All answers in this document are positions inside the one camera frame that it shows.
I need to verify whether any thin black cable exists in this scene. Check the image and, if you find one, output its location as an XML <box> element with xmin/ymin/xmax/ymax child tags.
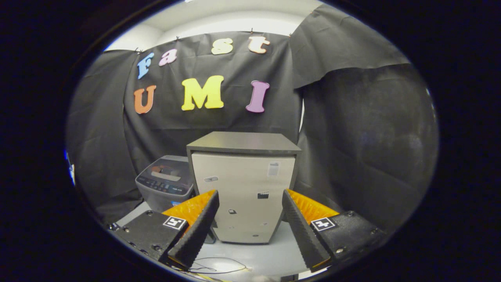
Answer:
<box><xmin>188</xmin><ymin>257</ymin><xmax>248</xmax><ymax>275</ymax></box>

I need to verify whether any grey cabinet with dark top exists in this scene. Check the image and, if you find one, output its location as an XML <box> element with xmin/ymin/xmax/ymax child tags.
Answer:
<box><xmin>186</xmin><ymin>131</ymin><xmax>302</xmax><ymax>244</ymax></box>

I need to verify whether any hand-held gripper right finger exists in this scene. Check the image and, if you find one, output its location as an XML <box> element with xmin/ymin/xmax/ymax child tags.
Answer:
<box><xmin>282</xmin><ymin>189</ymin><xmax>388</xmax><ymax>273</ymax></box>

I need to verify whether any black backdrop cloth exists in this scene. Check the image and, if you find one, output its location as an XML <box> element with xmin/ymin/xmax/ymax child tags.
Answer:
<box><xmin>66</xmin><ymin>4</ymin><xmax>440</xmax><ymax>231</ymax></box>

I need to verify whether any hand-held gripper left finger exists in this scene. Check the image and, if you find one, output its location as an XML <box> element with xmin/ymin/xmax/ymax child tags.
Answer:
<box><xmin>112</xmin><ymin>190</ymin><xmax>220</xmax><ymax>268</ymax></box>

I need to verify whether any grey washing machine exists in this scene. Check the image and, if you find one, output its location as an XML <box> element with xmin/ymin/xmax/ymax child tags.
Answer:
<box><xmin>135</xmin><ymin>155</ymin><xmax>195</xmax><ymax>214</ymax></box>

